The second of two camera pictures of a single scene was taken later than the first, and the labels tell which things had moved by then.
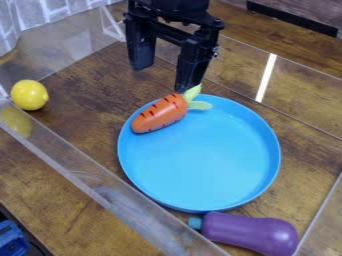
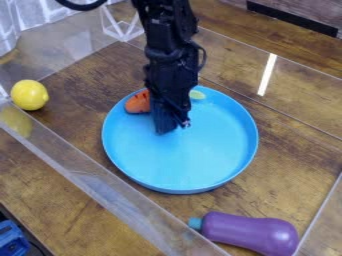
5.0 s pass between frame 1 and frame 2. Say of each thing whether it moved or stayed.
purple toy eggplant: stayed
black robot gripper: moved
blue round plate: moved
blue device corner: stayed
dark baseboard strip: stayed
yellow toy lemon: stayed
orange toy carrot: moved
